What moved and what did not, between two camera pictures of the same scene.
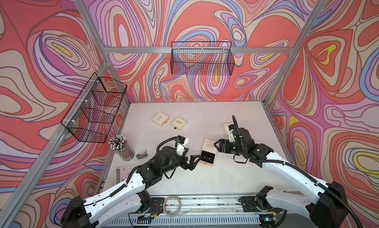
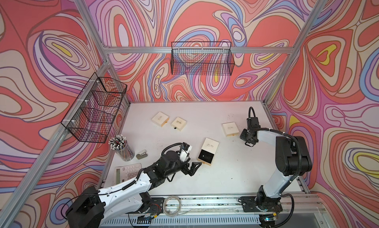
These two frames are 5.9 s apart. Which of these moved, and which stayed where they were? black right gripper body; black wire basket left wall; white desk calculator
Moved: black right gripper body
Stayed: white desk calculator; black wire basket left wall
